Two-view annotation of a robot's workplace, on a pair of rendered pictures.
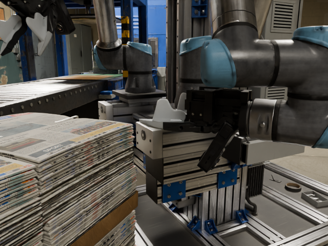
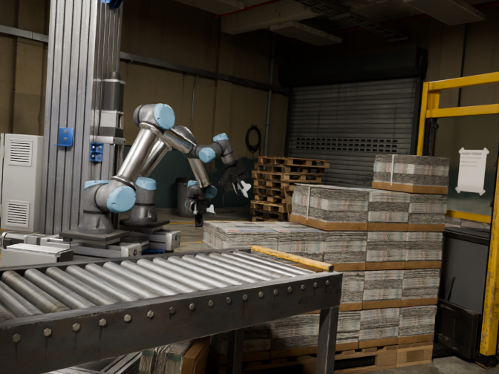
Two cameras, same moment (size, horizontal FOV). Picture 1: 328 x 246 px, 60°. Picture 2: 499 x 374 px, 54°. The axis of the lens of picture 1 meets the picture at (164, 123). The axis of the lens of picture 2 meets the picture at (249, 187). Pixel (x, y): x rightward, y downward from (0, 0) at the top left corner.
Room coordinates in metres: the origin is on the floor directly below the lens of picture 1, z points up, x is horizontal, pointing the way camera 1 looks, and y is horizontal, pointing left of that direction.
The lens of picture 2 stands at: (2.66, 2.05, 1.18)
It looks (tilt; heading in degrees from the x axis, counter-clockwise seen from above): 3 degrees down; 220
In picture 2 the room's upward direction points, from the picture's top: 4 degrees clockwise
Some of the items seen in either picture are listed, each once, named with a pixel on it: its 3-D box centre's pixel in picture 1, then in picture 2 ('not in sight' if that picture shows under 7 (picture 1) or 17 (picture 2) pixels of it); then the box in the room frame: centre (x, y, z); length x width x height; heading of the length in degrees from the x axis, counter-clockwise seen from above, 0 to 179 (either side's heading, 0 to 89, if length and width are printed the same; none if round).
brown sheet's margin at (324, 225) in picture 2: not in sight; (327, 221); (0.11, 0.54, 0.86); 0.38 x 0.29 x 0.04; 66
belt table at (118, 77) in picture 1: (92, 81); not in sight; (2.68, 0.68, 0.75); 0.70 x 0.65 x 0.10; 172
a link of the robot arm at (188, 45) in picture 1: (199, 56); (144, 189); (0.95, -0.12, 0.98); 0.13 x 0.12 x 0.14; 90
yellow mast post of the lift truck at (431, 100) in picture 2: not in sight; (421, 202); (-0.96, 0.69, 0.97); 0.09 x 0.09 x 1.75; 65
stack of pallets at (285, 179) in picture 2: not in sight; (289, 191); (-5.27, -3.54, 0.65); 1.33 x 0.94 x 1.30; 176
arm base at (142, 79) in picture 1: (140, 81); (96, 220); (1.39, 0.12, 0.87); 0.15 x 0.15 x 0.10
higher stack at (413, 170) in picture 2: not in sight; (402, 255); (-0.43, 0.80, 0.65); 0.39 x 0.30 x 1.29; 65
